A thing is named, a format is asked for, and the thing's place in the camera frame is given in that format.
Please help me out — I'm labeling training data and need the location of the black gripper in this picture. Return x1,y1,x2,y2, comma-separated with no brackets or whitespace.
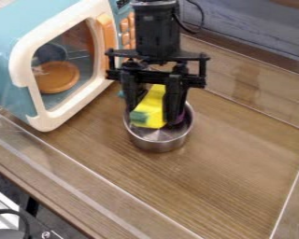
105,0,210,123

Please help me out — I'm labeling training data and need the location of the yellow toy banana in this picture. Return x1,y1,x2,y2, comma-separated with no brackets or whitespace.
129,84,165,129

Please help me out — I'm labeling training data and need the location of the silver metal pot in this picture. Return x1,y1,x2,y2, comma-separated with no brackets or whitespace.
123,103,195,153

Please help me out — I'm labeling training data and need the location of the purple toy eggplant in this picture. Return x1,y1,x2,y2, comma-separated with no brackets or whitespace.
168,108,185,125

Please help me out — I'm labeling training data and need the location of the orange plate in microwave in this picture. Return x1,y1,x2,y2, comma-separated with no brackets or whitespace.
32,61,80,94

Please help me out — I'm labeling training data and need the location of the blue toy microwave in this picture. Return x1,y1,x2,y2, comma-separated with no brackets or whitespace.
0,0,135,132

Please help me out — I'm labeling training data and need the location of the black cable lower left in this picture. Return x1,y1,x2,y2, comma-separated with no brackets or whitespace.
0,208,32,239

